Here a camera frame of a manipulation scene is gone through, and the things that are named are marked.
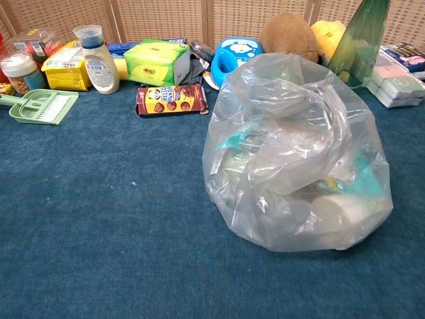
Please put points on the red round canister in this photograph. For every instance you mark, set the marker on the red round canister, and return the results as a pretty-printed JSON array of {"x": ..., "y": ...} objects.
[{"x": 2, "y": 53}]

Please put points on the brown plush toy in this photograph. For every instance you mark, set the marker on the brown plush toy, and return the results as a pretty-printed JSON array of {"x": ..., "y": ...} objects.
[{"x": 289, "y": 36}]

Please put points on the dark grey cloth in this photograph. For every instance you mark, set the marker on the dark grey cloth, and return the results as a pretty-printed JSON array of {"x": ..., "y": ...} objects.
[{"x": 194, "y": 74}]

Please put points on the green spray bottle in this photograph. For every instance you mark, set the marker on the green spray bottle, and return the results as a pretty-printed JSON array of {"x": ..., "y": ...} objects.
[{"x": 362, "y": 43}]

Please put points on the clear plastic food box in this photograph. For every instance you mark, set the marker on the clear plastic food box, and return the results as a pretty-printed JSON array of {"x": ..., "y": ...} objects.
[{"x": 40, "y": 43}]

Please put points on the long blue box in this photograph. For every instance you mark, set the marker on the long blue box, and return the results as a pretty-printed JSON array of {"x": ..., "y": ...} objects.
[{"x": 116, "y": 50}]

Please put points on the light green hand brush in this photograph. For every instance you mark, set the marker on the light green hand brush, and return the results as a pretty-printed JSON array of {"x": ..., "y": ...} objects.
[{"x": 54, "y": 104}]

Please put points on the wicker folding screen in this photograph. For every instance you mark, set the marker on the wicker folding screen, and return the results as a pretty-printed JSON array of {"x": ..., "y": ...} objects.
[{"x": 159, "y": 16}]

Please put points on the white orange tube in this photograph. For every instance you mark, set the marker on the white orange tube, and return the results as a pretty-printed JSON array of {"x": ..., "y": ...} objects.
[{"x": 209, "y": 79}]

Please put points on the Hello Panda biscuit box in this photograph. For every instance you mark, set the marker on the Hello Panda biscuit box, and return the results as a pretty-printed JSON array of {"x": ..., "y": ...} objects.
[{"x": 169, "y": 99}]

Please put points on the light green dustpan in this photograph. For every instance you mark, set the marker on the light green dustpan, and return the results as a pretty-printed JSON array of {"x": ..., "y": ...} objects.
[{"x": 26, "y": 111}]

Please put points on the white bottle with blue cap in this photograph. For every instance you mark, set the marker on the white bottle with blue cap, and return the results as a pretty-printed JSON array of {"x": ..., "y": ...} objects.
[{"x": 99, "y": 69}]

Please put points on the small yellow red box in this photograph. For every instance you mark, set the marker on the small yellow red box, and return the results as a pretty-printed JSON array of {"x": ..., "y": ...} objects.
[{"x": 6, "y": 89}]

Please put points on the blue detergent jug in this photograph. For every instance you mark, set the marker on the blue detergent jug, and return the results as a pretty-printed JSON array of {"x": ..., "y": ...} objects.
[{"x": 239, "y": 48}]

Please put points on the green tissue pack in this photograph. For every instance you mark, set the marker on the green tissue pack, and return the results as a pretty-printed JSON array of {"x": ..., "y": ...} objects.
[{"x": 152, "y": 63}]

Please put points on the pastel tissue multipack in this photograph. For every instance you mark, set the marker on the pastel tissue multipack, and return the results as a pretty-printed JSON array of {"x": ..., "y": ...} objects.
[{"x": 391, "y": 86}]

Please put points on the snack jar with white lid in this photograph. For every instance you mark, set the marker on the snack jar with white lid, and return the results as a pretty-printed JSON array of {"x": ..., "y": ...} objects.
[{"x": 20, "y": 69}]

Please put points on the blue table mat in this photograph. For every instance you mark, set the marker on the blue table mat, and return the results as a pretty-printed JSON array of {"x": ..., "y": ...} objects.
[{"x": 116, "y": 216}]

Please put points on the yellow plush toy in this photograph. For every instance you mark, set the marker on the yellow plush toy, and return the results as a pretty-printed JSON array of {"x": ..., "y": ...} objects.
[{"x": 328, "y": 33}]

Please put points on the yellow sponge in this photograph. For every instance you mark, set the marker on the yellow sponge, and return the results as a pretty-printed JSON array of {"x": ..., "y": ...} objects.
[{"x": 120, "y": 68}]

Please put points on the yellow Lipo biscuit pack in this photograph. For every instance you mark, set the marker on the yellow Lipo biscuit pack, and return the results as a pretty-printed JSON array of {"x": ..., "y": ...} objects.
[{"x": 63, "y": 73}]

